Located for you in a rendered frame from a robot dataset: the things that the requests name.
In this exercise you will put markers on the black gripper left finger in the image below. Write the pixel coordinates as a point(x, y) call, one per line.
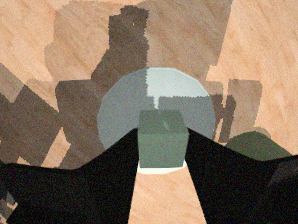
point(101, 189)

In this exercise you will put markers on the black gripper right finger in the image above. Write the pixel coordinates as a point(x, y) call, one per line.
point(230, 186)

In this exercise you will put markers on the olive green cylinder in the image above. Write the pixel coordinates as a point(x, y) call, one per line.
point(257, 146)

